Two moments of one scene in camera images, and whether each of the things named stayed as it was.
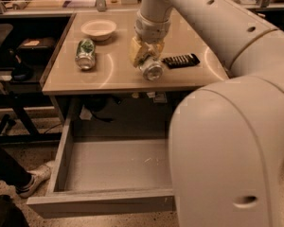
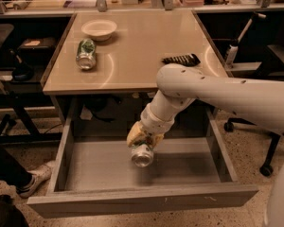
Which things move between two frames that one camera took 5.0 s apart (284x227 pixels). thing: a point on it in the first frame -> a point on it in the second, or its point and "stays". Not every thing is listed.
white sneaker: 39,175 stays
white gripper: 150,32 -> 155,120
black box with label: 37,49 stays
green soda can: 85,53 stays
